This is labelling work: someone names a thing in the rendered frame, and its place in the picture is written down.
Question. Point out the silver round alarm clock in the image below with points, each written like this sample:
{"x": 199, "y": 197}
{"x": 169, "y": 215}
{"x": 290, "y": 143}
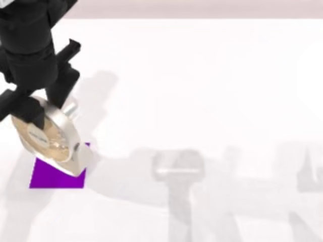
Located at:
{"x": 60, "y": 136}

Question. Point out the purple square pad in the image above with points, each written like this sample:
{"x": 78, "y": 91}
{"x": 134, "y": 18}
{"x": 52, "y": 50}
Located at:
{"x": 55, "y": 177}

